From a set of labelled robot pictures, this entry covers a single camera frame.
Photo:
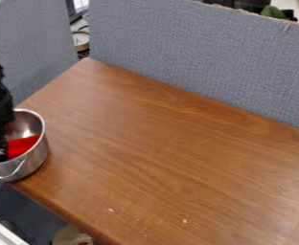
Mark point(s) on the red plastic block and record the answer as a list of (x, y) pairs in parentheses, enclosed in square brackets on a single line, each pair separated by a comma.
[(19, 146)]

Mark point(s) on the stainless steel pot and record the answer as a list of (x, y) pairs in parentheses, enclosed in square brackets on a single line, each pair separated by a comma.
[(27, 124)]

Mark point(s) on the green object behind partition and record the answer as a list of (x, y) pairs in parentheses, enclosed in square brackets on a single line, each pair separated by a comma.
[(271, 11)]

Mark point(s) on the round wooden clock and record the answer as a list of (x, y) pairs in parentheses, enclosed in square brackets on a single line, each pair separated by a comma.
[(82, 40)]

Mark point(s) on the grey fabric partition panel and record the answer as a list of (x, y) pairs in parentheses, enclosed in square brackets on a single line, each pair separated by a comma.
[(231, 55)]

